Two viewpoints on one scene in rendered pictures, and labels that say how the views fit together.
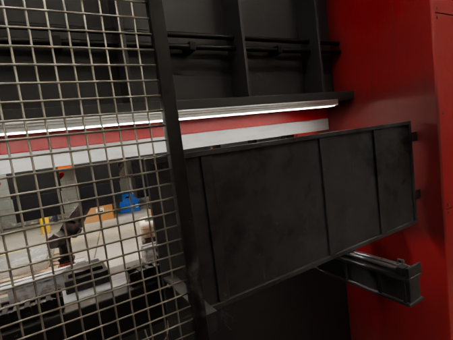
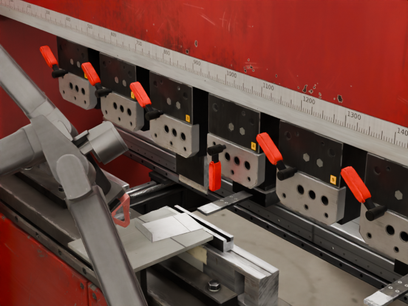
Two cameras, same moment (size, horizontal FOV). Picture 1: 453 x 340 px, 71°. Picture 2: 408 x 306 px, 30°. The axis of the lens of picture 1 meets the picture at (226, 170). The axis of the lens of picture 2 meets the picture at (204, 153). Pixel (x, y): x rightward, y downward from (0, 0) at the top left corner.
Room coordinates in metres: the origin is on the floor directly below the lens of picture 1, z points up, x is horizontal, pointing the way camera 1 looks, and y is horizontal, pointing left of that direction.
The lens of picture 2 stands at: (1.64, 1.70, 1.83)
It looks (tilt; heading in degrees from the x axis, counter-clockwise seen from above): 23 degrees down; 259
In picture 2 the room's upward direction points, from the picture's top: straight up
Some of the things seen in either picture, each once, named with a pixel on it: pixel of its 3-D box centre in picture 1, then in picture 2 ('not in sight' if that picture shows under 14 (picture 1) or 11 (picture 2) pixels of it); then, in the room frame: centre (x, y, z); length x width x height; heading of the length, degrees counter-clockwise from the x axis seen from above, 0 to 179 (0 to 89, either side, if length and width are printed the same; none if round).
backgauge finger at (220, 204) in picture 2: not in sight; (242, 192); (1.25, 0.07, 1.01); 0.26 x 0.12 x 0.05; 30
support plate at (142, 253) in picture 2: not in sight; (141, 241); (1.51, 0.24, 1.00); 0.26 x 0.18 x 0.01; 30
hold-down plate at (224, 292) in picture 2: not in sight; (185, 275); (1.41, 0.23, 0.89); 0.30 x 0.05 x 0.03; 120
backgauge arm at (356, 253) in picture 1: (338, 258); (196, 183); (1.28, -0.42, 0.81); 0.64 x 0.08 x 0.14; 30
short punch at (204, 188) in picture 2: not in sight; (193, 168); (1.38, 0.16, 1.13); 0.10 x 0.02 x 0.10; 120
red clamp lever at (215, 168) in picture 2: not in sight; (217, 167); (1.36, 0.33, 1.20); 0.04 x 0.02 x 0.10; 30
